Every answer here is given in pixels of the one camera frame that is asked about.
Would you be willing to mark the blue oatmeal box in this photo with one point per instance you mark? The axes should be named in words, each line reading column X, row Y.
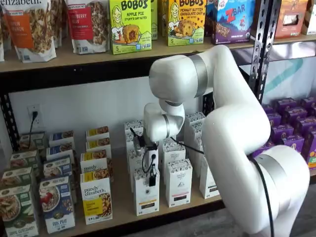
column 60, row 149
column 56, row 205
column 61, row 137
column 58, row 168

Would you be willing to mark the green Bobo's apple pie box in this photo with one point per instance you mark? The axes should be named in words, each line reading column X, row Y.
column 154, row 19
column 130, row 27

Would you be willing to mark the yellow green snack box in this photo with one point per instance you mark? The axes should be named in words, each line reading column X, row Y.
column 312, row 160

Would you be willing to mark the white tea box yellow strip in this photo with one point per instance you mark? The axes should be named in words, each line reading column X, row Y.
column 145, row 197

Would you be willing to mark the purple Zbar snack box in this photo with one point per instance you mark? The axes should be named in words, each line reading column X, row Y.
column 232, row 22

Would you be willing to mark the green oatmeal box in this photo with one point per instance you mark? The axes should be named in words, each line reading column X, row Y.
column 33, row 142
column 23, row 160
column 17, row 212
column 14, row 177

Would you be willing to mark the white tea box pink strip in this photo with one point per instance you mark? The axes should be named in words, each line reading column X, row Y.
column 179, row 182

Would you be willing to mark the white snack box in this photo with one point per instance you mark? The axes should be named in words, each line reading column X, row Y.
column 311, row 19

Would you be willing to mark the granola bag red label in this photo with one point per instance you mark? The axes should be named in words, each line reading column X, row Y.
column 86, row 27

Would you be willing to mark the yellow Bobo's peanut butter box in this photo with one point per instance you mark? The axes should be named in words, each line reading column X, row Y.
column 165, row 17
column 185, row 27

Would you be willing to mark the white wall outlet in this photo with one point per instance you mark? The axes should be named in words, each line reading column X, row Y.
column 39, row 123

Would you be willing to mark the black metal shelving rack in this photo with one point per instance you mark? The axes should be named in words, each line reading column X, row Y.
column 74, row 74

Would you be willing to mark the white yellow granola box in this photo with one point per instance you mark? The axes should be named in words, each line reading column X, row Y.
column 97, row 132
column 95, row 197
column 92, row 165
column 98, row 144

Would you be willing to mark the granola bag orange label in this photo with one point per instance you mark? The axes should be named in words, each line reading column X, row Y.
column 24, row 32

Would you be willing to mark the orange snack bar box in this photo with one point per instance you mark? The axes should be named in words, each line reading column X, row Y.
column 291, row 19

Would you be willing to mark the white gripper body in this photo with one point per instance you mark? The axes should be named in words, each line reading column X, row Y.
column 150, row 158

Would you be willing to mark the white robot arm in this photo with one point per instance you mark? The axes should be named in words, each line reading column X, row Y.
column 234, row 138

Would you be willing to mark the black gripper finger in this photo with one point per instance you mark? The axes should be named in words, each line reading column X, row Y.
column 153, row 176

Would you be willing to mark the white tea box black strip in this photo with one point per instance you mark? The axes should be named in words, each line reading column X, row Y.
column 207, row 187

